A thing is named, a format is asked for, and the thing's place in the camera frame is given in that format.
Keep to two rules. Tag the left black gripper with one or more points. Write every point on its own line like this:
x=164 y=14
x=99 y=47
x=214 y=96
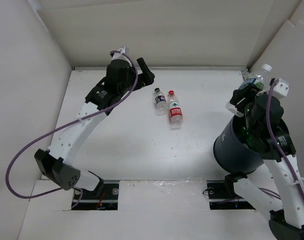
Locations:
x=144 y=79

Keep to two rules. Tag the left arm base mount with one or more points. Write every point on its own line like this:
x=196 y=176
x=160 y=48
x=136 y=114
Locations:
x=106 y=201

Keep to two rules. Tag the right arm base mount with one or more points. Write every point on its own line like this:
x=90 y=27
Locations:
x=220 y=199

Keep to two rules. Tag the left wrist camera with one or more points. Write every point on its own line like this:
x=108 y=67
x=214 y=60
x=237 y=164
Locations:
x=118 y=54

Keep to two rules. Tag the clear bottle blue white label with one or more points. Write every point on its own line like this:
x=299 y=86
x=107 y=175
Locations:
x=257 y=77

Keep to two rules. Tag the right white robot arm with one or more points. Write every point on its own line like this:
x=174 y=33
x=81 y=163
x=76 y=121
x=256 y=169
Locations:
x=285 y=216

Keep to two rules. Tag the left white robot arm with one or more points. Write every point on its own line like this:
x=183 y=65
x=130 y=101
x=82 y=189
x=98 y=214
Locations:
x=56 y=162

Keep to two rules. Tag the dark blue round bin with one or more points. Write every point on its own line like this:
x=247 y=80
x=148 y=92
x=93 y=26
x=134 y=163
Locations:
x=233 y=155

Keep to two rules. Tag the clear bottle red cap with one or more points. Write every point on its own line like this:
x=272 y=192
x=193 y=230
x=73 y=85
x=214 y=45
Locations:
x=175 y=112

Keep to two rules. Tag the green plastic bottle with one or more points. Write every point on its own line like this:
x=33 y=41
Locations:
x=251 y=139

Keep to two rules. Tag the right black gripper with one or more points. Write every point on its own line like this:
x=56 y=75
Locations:
x=249 y=93

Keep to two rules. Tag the clear bottle black cap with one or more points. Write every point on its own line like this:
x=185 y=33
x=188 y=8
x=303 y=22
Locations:
x=160 y=100

